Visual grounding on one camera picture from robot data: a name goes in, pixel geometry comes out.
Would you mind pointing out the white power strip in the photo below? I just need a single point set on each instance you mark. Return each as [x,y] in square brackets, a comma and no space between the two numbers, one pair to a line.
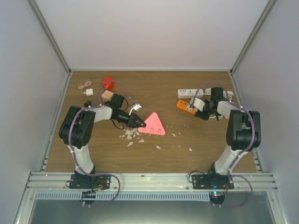
[189,93]

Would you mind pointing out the black power adapter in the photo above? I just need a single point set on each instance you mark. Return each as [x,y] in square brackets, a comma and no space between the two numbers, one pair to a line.
[87,104]

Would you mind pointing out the red cube socket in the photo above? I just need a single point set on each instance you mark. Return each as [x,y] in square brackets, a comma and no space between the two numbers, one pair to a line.
[107,83]

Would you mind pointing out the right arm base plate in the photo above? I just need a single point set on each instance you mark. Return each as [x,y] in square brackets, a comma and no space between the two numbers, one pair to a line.
[200,180]

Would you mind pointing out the orange power strip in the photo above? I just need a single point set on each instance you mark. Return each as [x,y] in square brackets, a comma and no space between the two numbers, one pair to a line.
[185,106]

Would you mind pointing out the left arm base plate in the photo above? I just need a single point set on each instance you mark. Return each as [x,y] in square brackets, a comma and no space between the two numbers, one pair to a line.
[80,181]

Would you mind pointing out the wooden round-cornered block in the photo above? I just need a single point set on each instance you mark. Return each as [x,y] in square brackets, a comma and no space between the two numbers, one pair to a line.
[107,95]

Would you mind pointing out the pink triangular plug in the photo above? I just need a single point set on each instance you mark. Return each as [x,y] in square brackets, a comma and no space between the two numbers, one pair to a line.
[153,125]

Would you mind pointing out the grey slotted cable duct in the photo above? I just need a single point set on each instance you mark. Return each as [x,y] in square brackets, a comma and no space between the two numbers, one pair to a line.
[124,196]

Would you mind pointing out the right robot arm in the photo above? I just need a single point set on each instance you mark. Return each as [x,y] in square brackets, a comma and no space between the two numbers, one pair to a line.
[243,134]

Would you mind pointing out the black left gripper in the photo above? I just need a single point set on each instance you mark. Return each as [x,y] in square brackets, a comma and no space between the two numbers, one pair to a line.
[131,122]

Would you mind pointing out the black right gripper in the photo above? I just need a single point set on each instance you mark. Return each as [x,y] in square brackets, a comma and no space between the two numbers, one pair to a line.
[205,117]

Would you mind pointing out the white usb charger plug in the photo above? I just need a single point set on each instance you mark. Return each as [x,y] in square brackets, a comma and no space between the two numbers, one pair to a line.
[89,92]

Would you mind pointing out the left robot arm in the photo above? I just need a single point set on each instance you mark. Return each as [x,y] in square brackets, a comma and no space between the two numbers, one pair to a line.
[77,127]

